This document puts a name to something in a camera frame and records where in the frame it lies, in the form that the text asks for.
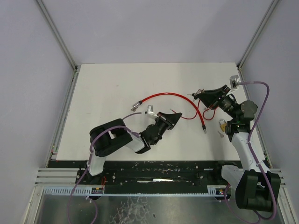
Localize red padlock with thin cable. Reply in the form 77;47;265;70
202;108;216;121

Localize brass padlock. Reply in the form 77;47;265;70
219;119;227;132

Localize thick red cable lock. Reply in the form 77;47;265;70
131;92;207;134

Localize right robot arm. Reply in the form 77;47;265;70
192;85;281;212

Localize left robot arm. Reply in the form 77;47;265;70
86;112;182;176

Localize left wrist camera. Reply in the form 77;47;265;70
145;105;158;119

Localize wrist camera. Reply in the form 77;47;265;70
145;105;158;119
229;75;241;90

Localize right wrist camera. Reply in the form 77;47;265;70
229;75;241;90

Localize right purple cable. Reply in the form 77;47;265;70
223;80;278;222

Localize purple cable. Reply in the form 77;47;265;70
223;80;278;222
67;112;143;224

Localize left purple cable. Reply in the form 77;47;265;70
67;112;143;224

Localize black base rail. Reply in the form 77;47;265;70
76;161;241;194

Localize right aluminium frame post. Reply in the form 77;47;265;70
236;0;281;70

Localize aluminium frame post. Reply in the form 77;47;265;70
236;0;281;70
34;0;78;70

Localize left aluminium frame post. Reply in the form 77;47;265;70
34;0;78;70

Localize white cable duct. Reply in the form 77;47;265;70
43;186;104;196

